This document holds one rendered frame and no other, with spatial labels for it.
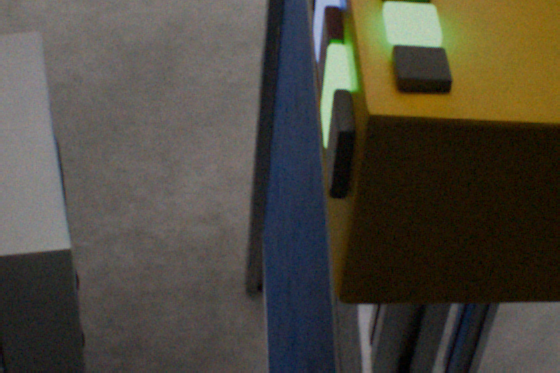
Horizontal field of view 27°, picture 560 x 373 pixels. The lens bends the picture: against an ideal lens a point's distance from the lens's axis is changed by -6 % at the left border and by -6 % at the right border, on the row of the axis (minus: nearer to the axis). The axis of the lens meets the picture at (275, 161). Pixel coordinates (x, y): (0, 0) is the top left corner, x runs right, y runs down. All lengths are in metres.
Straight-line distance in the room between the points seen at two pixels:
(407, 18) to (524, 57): 0.04
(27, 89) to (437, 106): 0.19
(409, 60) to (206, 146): 1.59
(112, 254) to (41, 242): 1.36
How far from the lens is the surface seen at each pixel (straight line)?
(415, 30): 0.40
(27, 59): 0.52
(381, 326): 0.55
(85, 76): 2.11
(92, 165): 1.94
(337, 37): 0.43
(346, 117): 0.39
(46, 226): 0.44
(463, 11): 0.43
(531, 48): 0.42
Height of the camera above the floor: 1.31
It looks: 42 degrees down
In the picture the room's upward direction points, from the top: 5 degrees clockwise
